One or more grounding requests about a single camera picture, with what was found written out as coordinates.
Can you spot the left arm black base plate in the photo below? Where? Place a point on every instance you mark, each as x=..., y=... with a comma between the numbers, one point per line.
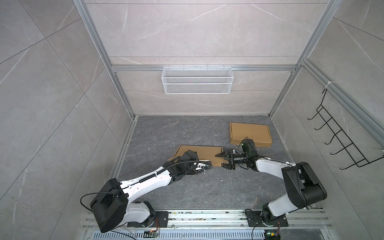
x=157, y=219

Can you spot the black wire hook rack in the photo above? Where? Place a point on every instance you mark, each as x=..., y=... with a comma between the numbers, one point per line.
x=348, y=146

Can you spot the brown cardboard box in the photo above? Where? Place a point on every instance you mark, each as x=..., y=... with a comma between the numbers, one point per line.
x=260, y=134
x=206, y=153

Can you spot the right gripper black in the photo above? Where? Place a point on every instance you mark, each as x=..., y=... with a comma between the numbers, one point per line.
x=231, y=162

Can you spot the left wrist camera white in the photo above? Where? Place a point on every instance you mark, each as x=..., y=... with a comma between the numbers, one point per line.
x=200, y=167

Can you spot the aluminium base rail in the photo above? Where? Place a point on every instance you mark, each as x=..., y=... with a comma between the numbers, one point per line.
x=220, y=224

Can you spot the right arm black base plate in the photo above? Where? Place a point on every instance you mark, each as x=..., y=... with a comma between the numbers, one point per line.
x=255, y=218

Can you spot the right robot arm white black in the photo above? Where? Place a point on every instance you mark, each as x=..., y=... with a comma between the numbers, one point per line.
x=303, y=187

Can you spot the white wire mesh basket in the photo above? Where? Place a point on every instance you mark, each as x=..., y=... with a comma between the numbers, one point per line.
x=194, y=80

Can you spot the aluminium frame profiles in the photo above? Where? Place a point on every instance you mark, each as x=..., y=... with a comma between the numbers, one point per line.
x=371, y=125

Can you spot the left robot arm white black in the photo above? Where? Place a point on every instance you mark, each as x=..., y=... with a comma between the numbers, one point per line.
x=115, y=204

